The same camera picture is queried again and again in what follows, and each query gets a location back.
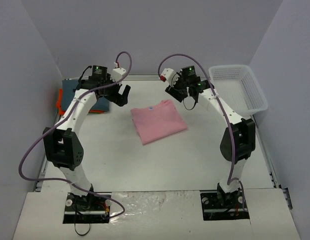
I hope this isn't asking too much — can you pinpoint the folded orange t-shirt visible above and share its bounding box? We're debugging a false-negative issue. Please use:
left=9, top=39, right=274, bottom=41
left=55, top=88, right=105, bottom=116

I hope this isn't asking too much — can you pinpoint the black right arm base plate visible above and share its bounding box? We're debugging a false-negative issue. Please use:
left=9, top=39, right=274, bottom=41
left=200, top=190, right=250, bottom=221

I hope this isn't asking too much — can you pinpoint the folded teal blue t-shirt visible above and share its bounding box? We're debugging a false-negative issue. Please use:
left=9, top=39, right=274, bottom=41
left=61, top=80, right=110, bottom=112

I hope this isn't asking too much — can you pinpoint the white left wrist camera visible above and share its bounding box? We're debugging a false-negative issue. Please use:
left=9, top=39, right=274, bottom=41
left=110, top=62, right=127, bottom=83

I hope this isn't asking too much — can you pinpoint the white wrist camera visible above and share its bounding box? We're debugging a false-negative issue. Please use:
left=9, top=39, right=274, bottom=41
left=159, top=68, right=176, bottom=87
left=110, top=62, right=127, bottom=83

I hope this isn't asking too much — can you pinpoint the white plastic basket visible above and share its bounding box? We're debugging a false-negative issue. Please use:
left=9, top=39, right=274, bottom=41
left=208, top=64, right=269, bottom=117

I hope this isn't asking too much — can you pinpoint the white foam front board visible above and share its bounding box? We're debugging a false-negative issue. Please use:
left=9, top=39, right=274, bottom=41
left=14, top=188, right=299, bottom=240

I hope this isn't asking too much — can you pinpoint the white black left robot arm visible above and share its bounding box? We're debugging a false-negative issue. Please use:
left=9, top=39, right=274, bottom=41
left=43, top=63, right=131, bottom=209

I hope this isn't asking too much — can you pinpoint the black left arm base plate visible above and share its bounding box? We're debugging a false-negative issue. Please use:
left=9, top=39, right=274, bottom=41
left=62, top=192, right=110, bottom=224

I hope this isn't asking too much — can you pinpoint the black cable loop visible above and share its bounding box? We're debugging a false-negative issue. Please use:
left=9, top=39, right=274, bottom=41
left=73, top=214, right=93, bottom=237

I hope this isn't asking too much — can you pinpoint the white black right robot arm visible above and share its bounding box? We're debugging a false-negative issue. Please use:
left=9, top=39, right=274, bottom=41
left=159, top=65, right=256, bottom=207

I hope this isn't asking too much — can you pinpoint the pink t-shirt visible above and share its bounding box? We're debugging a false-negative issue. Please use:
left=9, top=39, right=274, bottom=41
left=130, top=99, right=188, bottom=145

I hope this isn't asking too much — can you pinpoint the aluminium back table rail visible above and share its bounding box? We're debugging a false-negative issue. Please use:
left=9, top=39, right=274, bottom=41
left=65, top=74, right=207, bottom=81

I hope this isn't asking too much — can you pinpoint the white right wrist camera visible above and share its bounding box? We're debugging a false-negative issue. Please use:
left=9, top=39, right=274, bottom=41
left=159, top=68, right=176, bottom=87

